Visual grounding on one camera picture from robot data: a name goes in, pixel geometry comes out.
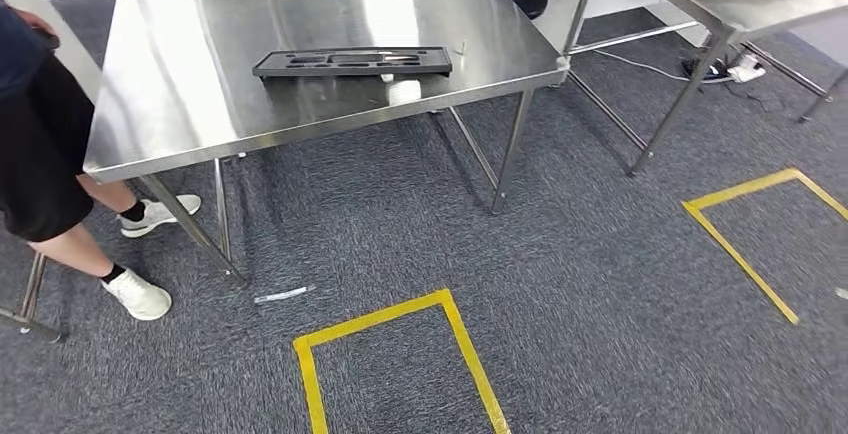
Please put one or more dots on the black plastic panel part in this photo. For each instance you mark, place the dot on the black plastic panel part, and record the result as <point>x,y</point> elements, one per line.
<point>278,68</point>

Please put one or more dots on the black round controller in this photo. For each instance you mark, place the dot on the black round controller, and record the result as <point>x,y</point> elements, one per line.
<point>48,40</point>

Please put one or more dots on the small metal hex key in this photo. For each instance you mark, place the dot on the small metal hex key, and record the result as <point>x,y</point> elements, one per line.
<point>462,48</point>

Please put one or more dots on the white paper strip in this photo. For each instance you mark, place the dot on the white paper strip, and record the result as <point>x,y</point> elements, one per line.
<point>281,295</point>

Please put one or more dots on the yellow floor tape square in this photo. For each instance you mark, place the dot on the yellow floor tape square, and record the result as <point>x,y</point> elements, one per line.
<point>692,207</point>
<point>305,365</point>

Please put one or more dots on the white board panel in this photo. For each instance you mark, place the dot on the white board panel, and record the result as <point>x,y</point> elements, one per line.
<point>629,0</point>

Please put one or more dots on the white power strip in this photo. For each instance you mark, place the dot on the white power strip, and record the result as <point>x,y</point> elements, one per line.
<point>747,70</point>

